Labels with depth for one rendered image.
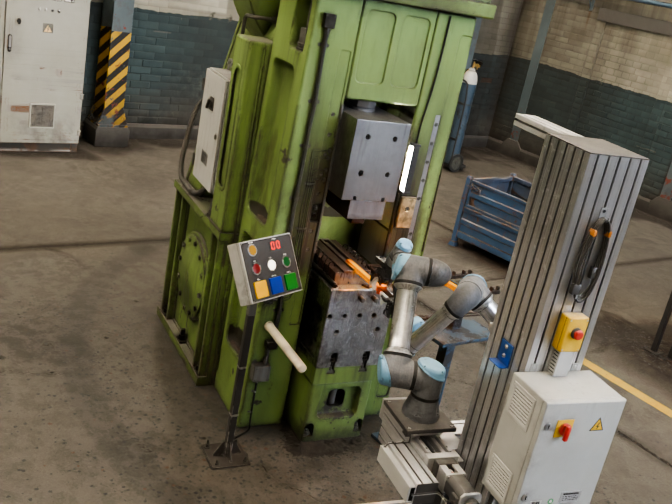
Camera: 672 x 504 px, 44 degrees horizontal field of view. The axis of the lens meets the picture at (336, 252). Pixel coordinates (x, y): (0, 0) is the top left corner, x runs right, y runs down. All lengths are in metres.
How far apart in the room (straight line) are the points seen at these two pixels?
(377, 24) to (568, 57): 8.84
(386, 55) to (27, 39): 5.19
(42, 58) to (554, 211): 6.61
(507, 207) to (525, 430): 5.01
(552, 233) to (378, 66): 1.52
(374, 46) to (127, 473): 2.34
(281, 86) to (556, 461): 2.28
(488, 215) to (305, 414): 3.97
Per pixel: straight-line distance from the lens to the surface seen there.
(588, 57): 12.50
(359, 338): 4.30
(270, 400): 4.53
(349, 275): 4.17
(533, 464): 2.96
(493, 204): 7.87
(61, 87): 8.85
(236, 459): 4.30
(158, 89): 9.97
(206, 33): 10.09
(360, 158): 3.95
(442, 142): 4.34
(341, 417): 4.54
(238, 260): 3.67
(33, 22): 8.65
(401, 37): 4.08
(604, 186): 2.84
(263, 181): 4.34
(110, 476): 4.13
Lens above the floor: 2.47
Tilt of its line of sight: 20 degrees down
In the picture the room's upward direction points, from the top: 12 degrees clockwise
